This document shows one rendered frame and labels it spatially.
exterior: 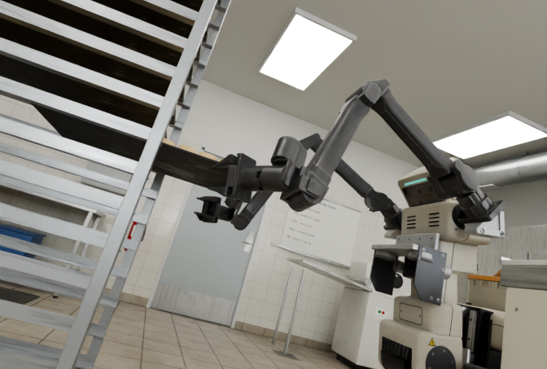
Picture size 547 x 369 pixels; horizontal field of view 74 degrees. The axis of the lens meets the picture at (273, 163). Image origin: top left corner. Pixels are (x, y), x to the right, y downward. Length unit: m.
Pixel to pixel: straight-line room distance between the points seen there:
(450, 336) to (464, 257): 0.25
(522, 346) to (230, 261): 4.24
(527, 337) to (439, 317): 0.39
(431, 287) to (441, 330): 0.13
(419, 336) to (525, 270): 0.41
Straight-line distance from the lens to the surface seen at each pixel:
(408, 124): 1.13
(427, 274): 1.25
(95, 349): 1.38
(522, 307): 0.98
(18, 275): 1.41
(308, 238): 5.23
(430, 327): 1.30
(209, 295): 4.94
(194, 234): 4.87
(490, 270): 5.33
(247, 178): 0.79
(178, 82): 0.97
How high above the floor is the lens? 0.71
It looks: 17 degrees up
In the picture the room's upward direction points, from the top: 16 degrees clockwise
